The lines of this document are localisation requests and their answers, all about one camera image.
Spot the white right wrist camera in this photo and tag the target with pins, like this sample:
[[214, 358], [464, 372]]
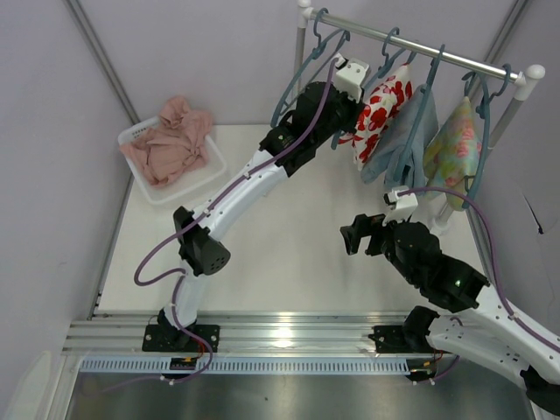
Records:
[[400, 204]]

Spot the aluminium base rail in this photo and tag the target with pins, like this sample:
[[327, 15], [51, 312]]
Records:
[[254, 333]]

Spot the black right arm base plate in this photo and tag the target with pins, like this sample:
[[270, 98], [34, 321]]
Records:
[[394, 339]]

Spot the light blue fleece garment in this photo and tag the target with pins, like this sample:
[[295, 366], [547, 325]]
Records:
[[384, 159]]

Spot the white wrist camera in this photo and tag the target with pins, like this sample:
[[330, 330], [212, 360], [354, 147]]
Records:
[[349, 76], [400, 204]]

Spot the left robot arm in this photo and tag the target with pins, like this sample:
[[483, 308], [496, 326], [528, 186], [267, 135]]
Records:
[[321, 111]]

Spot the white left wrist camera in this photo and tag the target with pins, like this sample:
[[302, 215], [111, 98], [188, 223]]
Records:
[[349, 76]]

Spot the silver clothes rack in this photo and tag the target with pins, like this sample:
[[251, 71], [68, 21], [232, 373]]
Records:
[[497, 79]]

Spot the red poppy print skirt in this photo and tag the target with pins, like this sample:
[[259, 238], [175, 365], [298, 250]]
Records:
[[381, 108]]

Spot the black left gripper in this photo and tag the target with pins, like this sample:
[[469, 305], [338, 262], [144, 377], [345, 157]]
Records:
[[350, 110]]

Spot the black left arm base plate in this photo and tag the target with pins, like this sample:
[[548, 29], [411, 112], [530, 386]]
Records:
[[160, 339]]

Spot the white slotted cable duct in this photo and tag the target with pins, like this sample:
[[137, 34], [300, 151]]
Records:
[[245, 365]]

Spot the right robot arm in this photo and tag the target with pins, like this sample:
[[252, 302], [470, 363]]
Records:
[[482, 328]]

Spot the pink crumpled garment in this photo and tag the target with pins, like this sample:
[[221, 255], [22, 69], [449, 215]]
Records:
[[176, 146]]

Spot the white plastic laundry basket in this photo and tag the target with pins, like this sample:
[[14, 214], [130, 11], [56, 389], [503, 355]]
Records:
[[191, 185]]

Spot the pastel floral garment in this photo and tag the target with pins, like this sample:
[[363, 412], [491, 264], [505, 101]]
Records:
[[444, 158]]

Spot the teal hanger with floral garment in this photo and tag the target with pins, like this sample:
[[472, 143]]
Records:
[[478, 147]]

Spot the teal hanger with blue garment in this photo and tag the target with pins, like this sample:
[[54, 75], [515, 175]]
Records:
[[426, 92]]

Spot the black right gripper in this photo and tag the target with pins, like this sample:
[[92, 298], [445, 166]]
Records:
[[373, 234]]

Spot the grey corner frame post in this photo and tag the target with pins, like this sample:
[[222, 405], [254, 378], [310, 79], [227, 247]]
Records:
[[94, 44]]

